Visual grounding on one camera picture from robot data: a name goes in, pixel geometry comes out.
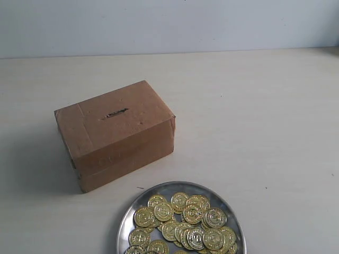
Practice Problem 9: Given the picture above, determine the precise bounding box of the brown cardboard slot box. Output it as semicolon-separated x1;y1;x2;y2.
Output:
54;80;175;193

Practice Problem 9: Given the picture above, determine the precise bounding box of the gold coin back middle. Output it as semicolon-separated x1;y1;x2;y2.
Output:
171;192;189;214

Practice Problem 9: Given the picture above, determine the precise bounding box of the gold coin back left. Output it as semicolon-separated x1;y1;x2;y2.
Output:
147;194;167;210

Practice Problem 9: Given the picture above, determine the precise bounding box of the gold coin back right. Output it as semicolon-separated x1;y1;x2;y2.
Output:
186;195;210;211

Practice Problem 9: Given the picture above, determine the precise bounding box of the gold coin upper left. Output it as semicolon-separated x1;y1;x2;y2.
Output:
154;202;174;222

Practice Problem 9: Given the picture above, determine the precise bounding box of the gold coin centre top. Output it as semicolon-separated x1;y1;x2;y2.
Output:
182;204;203;225

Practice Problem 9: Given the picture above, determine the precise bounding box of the round steel plate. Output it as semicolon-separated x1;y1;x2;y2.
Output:
116;181;247;253

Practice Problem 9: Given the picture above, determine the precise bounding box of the gold coin far left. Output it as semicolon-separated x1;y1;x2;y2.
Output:
133;206;154;228

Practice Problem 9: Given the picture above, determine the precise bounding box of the gold coin centre low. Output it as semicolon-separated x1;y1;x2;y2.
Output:
162;220;179;242

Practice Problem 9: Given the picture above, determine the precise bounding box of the gold coin right top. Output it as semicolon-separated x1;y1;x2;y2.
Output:
203;207;227;229

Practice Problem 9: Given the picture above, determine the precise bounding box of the gold coin lower left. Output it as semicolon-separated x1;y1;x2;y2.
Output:
129;228;150;248

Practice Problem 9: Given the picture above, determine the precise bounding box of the shiny gold coin front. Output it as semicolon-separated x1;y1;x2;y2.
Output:
187;227;204;250

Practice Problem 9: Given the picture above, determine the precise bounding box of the gold coin bottom left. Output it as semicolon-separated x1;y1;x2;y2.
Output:
147;240;169;254

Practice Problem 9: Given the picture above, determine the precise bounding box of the gold coin front right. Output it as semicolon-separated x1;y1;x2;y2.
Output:
203;229;224;251

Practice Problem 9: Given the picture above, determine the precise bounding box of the gold coin far right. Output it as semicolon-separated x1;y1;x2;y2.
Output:
219;226;236;246

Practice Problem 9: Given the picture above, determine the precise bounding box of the gold coin bottom edge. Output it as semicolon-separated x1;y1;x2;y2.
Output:
124;244;146;254

